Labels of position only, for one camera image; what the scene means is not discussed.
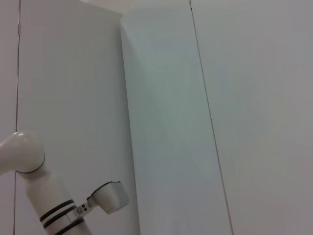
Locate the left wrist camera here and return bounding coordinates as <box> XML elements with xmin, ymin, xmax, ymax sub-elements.
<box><xmin>66</xmin><ymin>181</ymin><xmax>131</xmax><ymax>224</ymax></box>

